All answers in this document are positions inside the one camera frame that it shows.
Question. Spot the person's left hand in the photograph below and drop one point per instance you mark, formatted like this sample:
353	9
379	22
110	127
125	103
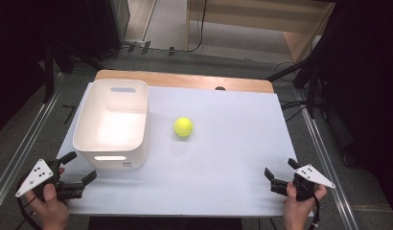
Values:
51	209

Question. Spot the black metal stand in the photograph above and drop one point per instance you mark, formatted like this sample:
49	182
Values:
54	64
308	76

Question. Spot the yellow tennis ball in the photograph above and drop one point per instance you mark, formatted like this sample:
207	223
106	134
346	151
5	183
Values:
183	126

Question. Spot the wooden shelf unit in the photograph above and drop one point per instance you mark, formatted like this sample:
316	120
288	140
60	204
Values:
255	22

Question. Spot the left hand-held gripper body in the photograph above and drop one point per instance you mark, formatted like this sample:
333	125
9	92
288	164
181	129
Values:
41	179

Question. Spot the person's right hand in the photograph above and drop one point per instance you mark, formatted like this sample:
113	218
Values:
299	209

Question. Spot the white table mat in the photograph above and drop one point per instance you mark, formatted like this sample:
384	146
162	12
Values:
217	153

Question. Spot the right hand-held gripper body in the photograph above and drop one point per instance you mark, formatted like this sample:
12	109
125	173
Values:
305	182

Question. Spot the dark cabinet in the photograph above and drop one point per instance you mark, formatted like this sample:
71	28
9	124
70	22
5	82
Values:
105	27

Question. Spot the wooden table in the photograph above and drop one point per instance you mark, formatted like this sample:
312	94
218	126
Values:
185	80

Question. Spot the white plastic storage bin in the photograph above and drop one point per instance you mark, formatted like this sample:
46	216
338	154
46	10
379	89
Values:
112	124

